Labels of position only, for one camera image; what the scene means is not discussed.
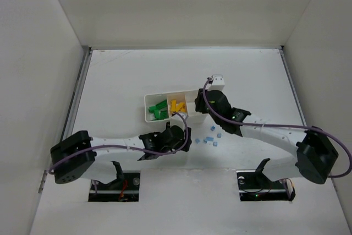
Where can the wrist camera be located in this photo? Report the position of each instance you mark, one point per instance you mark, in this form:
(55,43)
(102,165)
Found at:
(216,82)
(180,115)

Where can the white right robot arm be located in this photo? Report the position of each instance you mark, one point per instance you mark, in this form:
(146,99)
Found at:
(312,155)

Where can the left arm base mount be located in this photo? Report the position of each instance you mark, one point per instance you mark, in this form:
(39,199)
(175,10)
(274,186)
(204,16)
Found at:
(123,189)

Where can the green lego cluster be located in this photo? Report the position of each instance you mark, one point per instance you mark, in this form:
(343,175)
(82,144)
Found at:
(159,111)

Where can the white divided plastic container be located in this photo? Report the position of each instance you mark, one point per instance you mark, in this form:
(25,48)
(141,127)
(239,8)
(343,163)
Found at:
(186,96)

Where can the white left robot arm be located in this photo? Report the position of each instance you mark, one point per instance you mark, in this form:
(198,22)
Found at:
(84,156)

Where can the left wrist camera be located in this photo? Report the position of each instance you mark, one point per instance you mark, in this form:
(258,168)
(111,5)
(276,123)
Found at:
(180,115)

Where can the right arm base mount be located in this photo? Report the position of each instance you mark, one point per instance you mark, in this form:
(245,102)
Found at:
(255,186)

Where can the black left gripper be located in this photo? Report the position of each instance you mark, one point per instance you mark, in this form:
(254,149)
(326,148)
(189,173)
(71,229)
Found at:
(183,140)

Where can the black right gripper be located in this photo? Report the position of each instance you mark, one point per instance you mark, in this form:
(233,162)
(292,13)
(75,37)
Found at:
(199,101)

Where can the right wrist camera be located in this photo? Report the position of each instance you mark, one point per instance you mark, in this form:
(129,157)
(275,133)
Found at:
(216,82)

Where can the yellow lego pieces in container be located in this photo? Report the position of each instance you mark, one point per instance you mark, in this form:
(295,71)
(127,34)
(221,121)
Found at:
(177,106)

